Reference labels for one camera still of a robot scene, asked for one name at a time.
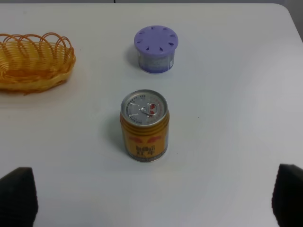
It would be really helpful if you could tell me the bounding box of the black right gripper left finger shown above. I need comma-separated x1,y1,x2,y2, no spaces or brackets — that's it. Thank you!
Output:
0,167,38,227

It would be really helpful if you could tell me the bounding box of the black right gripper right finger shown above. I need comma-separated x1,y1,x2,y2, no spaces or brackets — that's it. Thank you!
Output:
272,164,303,227

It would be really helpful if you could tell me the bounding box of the orange woven plastic basket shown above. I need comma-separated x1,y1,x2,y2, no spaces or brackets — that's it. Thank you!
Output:
0,32,76,94

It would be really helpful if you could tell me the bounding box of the gold Red Bull can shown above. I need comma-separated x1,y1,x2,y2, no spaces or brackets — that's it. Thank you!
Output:
120,89,169,162

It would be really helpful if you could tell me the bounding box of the purple lid air freshener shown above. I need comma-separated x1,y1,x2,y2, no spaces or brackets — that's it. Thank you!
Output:
134,26,178,74

